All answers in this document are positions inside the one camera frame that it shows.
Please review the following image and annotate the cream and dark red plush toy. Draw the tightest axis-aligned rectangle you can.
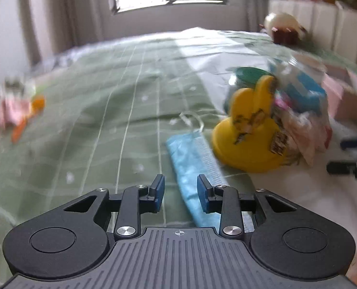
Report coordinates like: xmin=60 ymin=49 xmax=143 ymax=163
xmin=259 ymin=12 xmax=308 ymax=46

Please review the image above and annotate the yellow plush toy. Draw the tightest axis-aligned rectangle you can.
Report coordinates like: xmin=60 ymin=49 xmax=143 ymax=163
xmin=212 ymin=75 xmax=299 ymax=173

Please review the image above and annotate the grey curtain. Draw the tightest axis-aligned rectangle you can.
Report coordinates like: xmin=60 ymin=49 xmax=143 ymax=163
xmin=225 ymin=0 xmax=274 ymax=33
xmin=20 ymin=0 xmax=114 ymax=64

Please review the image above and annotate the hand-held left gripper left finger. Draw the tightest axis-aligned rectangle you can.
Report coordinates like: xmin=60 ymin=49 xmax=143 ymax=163
xmin=63 ymin=174 xmax=165 ymax=239

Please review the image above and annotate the blue face mask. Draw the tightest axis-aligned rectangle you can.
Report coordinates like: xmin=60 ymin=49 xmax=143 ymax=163
xmin=166 ymin=111 xmax=229 ymax=228

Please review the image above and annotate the white padded headboard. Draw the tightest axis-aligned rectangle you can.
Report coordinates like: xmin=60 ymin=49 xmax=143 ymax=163
xmin=268 ymin=0 xmax=357 ymax=68

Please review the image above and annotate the blue tissue packet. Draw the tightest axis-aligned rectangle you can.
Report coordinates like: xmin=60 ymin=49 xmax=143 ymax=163
xmin=286 ymin=72 xmax=328 ymax=112

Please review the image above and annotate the green round object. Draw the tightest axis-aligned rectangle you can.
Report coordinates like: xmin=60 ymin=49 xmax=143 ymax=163
xmin=225 ymin=67 xmax=275 ymax=113

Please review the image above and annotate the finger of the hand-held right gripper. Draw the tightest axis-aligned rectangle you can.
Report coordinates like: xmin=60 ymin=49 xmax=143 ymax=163
xmin=340 ymin=137 xmax=357 ymax=150
xmin=327 ymin=159 xmax=357 ymax=191

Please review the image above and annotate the pink and orange soft toy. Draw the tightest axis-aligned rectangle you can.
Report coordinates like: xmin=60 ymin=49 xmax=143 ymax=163
xmin=0 ymin=77 xmax=46 ymax=144

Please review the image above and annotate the clear plastic bag of packets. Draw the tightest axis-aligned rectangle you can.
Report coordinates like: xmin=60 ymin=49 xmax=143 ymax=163
xmin=269 ymin=56 xmax=333 ymax=167

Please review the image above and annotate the cardboard box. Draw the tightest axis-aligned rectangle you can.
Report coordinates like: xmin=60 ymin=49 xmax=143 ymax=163
xmin=320 ymin=63 xmax=357 ymax=122

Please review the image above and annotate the green checked bedsheet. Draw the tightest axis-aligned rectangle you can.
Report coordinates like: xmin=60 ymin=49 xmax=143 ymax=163
xmin=0 ymin=27 xmax=357 ymax=289

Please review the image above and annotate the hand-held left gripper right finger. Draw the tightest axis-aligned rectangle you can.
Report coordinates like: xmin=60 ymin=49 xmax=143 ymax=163
xmin=197 ymin=174 xmax=297 ymax=238

